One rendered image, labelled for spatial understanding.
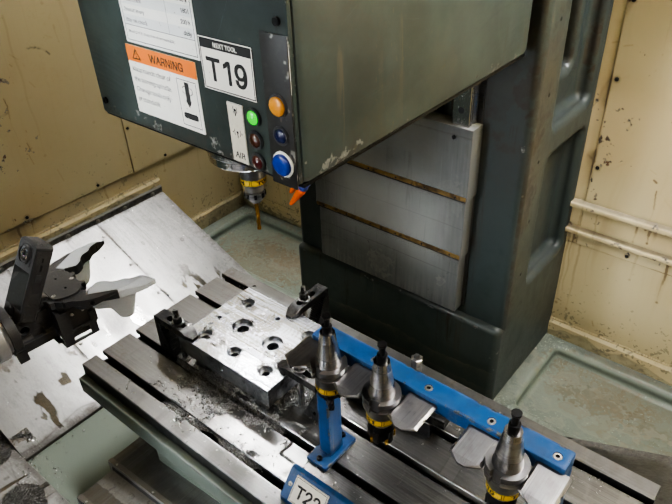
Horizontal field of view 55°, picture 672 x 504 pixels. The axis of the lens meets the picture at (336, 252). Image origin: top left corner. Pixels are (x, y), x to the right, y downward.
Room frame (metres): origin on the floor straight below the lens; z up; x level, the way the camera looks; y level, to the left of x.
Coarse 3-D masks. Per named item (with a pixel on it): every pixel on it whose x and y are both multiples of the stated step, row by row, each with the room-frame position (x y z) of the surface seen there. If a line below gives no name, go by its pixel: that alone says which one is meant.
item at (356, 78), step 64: (192, 0) 0.86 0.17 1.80; (256, 0) 0.78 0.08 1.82; (320, 0) 0.79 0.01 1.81; (384, 0) 0.88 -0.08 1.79; (448, 0) 1.01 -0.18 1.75; (512, 0) 1.17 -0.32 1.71; (128, 64) 0.97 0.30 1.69; (256, 64) 0.79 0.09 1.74; (320, 64) 0.78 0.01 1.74; (384, 64) 0.88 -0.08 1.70; (448, 64) 1.02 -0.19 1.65; (256, 128) 0.80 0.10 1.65; (320, 128) 0.78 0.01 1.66; (384, 128) 0.88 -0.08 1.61
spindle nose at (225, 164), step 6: (210, 156) 1.07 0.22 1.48; (216, 156) 1.05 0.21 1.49; (216, 162) 1.06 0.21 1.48; (222, 162) 1.05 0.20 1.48; (228, 162) 1.04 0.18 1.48; (234, 162) 1.04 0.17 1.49; (222, 168) 1.05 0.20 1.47; (228, 168) 1.04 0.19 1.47; (234, 168) 1.04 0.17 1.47; (240, 168) 1.04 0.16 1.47; (246, 168) 1.04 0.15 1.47
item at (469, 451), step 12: (468, 432) 0.65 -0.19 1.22; (480, 432) 0.65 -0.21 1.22; (456, 444) 0.63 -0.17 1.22; (468, 444) 0.62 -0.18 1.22; (480, 444) 0.62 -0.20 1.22; (492, 444) 0.62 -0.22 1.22; (456, 456) 0.61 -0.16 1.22; (468, 456) 0.60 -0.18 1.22; (480, 456) 0.60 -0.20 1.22; (480, 468) 0.58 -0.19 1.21
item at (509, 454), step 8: (504, 432) 0.58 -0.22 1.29; (520, 432) 0.58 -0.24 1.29; (504, 440) 0.58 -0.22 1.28; (512, 440) 0.57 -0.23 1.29; (520, 440) 0.57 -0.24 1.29; (496, 448) 0.59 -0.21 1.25; (504, 448) 0.57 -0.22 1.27; (512, 448) 0.57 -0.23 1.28; (520, 448) 0.57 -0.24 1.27; (496, 456) 0.58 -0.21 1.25; (504, 456) 0.57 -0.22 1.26; (512, 456) 0.57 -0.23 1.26; (520, 456) 0.57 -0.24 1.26; (496, 464) 0.57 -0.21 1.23; (504, 464) 0.57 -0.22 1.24; (512, 464) 0.56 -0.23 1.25; (520, 464) 0.57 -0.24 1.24; (504, 472) 0.56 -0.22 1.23; (512, 472) 0.56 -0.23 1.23
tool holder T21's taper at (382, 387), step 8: (376, 368) 0.72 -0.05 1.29; (384, 368) 0.71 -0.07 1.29; (376, 376) 0.71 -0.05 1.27; (384, 376) 0.71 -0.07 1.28; (392, 376) 0.72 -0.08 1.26; (376, 384) 0.71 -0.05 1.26; (384, 384) 0.71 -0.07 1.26; (392, 384) 0.72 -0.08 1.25; (368, 392) 0.72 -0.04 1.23; (376, 392) 0.71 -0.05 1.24; (384, 392) 0.71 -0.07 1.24; (392, 392) 0.71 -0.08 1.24; (376, 400) 0.71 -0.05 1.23; (384, 400) 0.70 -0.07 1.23
